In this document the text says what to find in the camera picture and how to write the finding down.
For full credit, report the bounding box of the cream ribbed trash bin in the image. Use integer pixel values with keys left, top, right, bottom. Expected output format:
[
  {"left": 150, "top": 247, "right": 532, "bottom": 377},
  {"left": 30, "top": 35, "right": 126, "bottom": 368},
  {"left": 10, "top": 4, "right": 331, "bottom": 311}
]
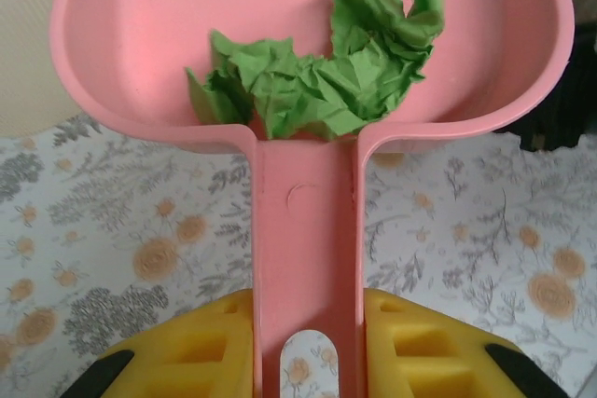
[{"left": 0, "top": 0, "right": 64, "bottom": 131}]

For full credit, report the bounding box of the pink plastic dustpan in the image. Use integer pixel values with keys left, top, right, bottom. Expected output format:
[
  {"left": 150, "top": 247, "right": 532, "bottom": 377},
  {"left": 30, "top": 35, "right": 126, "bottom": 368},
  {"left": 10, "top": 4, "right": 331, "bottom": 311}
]
[{"left": 49, "top": 0, "right": 576, "bottom": 398}]

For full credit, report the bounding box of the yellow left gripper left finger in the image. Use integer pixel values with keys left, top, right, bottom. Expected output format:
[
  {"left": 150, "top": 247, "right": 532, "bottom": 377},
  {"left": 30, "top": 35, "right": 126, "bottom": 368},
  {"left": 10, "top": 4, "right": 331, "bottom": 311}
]
[{"left": 58, "top": 289, "right": 257, "bottom": 398}]

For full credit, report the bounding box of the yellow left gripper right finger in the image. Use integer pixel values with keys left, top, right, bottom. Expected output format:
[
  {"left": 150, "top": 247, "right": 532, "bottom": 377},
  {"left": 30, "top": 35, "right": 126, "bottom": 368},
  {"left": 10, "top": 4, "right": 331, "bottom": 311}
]
[{"left": 362, "top": 289, "right": 561, "bottom": 398}]

